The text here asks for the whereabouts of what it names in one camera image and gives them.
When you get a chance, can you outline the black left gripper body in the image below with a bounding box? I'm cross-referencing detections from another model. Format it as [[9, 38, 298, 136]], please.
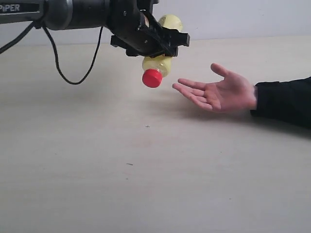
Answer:
[[107, 0, 160, 57]]

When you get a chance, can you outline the yellow bottle red cap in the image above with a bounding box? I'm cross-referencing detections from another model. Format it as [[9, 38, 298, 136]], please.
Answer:
[[142, 14, 183, 88]]

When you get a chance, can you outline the black sleeved forearm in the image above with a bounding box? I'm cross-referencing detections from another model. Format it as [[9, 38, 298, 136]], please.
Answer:
[[250, 77, 311, 129]]

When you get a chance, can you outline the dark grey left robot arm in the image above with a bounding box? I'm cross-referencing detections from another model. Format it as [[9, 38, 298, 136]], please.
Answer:
[[0, 0, 190, 58]]

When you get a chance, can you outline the person's open hand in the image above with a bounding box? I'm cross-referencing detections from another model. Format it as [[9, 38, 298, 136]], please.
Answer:
[[172, 63, 257, 113]]

